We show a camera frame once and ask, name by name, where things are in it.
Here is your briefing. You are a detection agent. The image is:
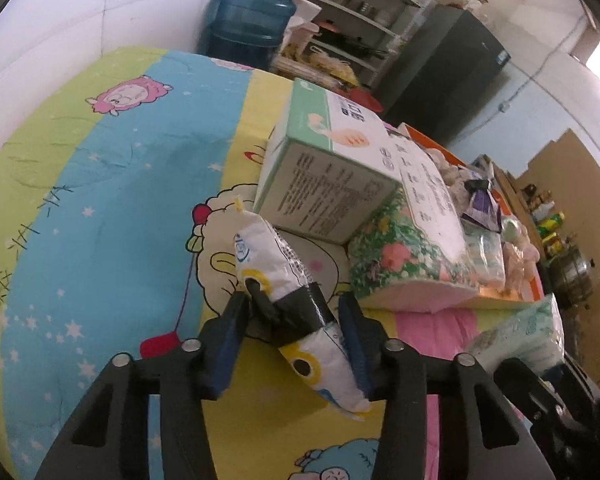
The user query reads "beige lace scrunchie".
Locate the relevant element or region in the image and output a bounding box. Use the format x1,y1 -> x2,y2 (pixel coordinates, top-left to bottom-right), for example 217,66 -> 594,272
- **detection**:
427,149 -> 473,196

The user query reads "green soft toy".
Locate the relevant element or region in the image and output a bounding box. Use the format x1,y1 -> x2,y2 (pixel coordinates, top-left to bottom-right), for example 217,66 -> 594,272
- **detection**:
500,217 -> 523,246

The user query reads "beige plush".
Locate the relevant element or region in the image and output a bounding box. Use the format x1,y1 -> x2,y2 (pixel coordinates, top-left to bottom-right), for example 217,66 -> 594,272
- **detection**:
505,245 -> 541,301

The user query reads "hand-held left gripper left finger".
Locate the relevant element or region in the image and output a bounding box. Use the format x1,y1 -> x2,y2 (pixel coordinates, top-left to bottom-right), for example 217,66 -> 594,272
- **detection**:
34,290 -> 253,480

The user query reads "tray of eggs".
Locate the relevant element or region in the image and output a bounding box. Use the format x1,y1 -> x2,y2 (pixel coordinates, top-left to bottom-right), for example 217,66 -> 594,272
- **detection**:
310,45 -> 361,86

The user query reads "orange cardboard tray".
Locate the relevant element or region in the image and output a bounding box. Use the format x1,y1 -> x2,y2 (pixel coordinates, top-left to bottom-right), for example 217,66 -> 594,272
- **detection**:
400,122 -> 546,306

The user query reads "steel cooking pot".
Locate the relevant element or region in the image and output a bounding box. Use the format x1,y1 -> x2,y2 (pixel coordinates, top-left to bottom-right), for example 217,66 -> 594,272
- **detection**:
550,247 -> 588,306

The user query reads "white yellow banded packet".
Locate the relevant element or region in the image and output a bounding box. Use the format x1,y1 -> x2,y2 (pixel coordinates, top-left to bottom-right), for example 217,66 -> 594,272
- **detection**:
232,197 -> 373,413

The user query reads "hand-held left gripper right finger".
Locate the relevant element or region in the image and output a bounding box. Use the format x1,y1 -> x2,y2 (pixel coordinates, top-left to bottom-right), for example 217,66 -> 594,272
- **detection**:
337,291 -> 556,480

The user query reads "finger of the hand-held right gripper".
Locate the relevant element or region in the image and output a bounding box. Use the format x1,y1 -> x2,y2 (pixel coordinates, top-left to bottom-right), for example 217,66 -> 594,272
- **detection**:
494,357 -> 561,426

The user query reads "purple white banded packet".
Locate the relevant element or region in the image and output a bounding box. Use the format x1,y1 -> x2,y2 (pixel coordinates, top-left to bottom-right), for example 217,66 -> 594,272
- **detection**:
461,177 -> 503,233

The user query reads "white green carton box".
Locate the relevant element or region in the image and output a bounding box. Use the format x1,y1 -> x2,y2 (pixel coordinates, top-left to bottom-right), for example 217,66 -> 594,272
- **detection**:
252,78 -> 406,245

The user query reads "pale mint tissue packet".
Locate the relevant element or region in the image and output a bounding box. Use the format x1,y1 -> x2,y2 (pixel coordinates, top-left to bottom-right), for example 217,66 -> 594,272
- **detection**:
467,294 -> 563,376

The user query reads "red plastic basket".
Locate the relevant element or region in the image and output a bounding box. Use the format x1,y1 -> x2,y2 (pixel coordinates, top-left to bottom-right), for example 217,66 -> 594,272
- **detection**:
347,87 -> 383,113

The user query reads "blue water jug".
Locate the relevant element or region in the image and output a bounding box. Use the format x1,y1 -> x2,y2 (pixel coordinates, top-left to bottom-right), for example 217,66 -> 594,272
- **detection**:
197,0 -> 297,71

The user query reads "dark grey fridge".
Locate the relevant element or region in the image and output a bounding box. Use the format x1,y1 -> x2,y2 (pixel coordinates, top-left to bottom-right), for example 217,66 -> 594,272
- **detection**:
375,7 -> 512,148

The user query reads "white metal shelf rack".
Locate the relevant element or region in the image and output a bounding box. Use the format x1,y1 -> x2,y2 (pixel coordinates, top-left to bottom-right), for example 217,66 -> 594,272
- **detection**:
275,0 -> 453,91

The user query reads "cardboard wall sheet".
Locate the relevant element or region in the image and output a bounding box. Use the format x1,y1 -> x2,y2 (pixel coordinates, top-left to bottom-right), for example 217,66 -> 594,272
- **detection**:
515,129 -> 600,211

